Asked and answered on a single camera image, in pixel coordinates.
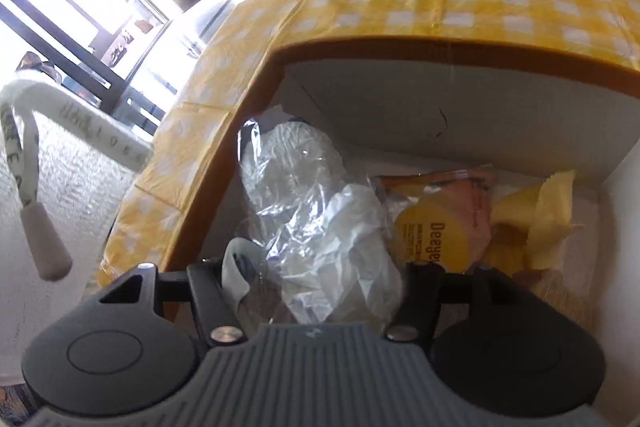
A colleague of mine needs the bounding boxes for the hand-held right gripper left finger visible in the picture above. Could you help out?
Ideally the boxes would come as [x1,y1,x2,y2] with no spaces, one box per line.
[96,258,249,348]

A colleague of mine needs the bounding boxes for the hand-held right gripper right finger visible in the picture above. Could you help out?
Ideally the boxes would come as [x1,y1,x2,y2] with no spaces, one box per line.
[382,261,568,349]

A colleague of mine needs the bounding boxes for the clear plastic bag white filling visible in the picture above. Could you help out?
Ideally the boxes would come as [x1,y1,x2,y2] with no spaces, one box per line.
[220,119,407,329]

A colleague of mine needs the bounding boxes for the white cardboard box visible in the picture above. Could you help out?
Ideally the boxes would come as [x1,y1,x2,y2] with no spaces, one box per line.
[167,52,640,427]

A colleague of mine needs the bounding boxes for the yellow cloth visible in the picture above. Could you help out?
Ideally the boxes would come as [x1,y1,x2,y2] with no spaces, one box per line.
[486,169,587,274]

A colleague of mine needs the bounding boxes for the beige textured cloth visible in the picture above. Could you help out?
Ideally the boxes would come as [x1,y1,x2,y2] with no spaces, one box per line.
[515,269,598,333]

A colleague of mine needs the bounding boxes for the white textured garment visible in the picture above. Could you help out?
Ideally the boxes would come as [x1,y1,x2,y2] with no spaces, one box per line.
[0,104,151,385]

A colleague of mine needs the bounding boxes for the yellow checkered tablecloth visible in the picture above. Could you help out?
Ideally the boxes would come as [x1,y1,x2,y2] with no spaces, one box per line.
[96,0,640,303]

